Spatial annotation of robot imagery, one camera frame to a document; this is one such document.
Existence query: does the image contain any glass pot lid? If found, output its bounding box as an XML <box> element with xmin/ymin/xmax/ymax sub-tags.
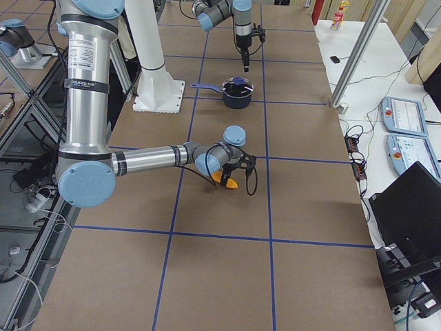
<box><xmin>222</xmin><ymin>77</ymin><xmax>254</xmax><ymax>98</ymax></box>

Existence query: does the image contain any third robot base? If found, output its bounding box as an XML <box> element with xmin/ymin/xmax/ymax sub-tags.
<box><xmin>1</xmin><ymin>19</ymin><xmax>58</xmax><ymax>70</ymax></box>

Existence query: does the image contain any dark blue pot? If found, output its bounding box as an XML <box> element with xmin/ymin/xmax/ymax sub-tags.
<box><xmin>191</xmin><ymin>77</ymin><xmax>254</xmax><ymax>109</ymax></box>

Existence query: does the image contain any red plastic bottle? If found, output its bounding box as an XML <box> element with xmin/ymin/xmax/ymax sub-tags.
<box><xmin>330</xmin><ymin>1</ymin><xmax>349</xmax><ymax>31</ymax></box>

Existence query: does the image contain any black power strip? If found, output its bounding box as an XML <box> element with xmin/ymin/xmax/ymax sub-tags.
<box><xmin>344</xmin><ymin>134</ymin><xmax>367</xmax><ymax>182</ymax></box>

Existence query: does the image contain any upper teach pendant tablet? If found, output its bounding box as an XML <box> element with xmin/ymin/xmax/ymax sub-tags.
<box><xmin>379</xmin><ymin>97</ymin><xmax>428</xmax><ymax>137</ymax></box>

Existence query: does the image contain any teach pendant tablet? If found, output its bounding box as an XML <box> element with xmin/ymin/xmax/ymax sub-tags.
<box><xmin>386</xmin><ymin>134</ymin><xmax>440</xmax><ymax>181</ymax></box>
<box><xmin>379</xmin><ymin>97</ymin><xmax>428</xmax><ymax>137</ymax></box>

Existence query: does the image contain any lower teach pendant tablet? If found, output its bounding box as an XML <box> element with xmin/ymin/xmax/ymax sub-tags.
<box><xmin>386</xmin><ymin>134</ymin><xmax>440</xmax><ymax>181</ymax></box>

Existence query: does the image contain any black laptop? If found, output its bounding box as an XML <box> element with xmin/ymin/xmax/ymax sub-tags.
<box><xmin>369</xmin><ymin>161</ymin><xmax>440</xmax><ymax>258</ymax></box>

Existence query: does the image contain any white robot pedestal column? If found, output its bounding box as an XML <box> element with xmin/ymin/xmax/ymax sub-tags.
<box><xmin>125</xmin><ymin>1</ymin><xmax>185</xmax><ymax>114</ymax></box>

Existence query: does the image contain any aluminium frame post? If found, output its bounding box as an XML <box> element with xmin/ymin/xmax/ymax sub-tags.
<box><xmin>329</xmin><ymin>0</ymin><xmax>390</xmax><ymax>114</ymax></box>

